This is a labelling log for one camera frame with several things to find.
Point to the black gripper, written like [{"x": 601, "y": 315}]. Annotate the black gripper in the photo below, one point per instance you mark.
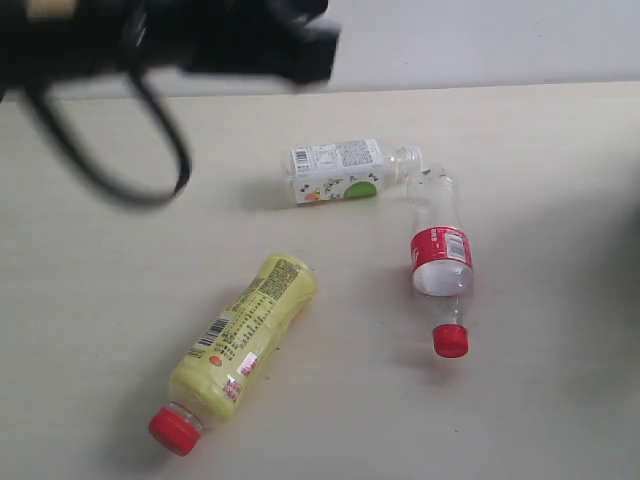
[{"x": 275, "y": 39}]

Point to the yellow bottle red cap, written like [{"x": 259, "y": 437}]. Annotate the yellow bottle red cap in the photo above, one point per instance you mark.
[{"x": 209, "y": 382}]

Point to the clear cola bottle red cap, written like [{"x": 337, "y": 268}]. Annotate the clear cola bottle red cap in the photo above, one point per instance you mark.
[{"x": 441, "y": 258}]

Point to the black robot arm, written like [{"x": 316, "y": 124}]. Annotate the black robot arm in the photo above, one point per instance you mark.
[{"x": 49, "y": 42}]

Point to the square clear bottle white label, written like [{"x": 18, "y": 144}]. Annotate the square clear bottle white label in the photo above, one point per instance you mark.
[{"x": 347, "y": 170}]

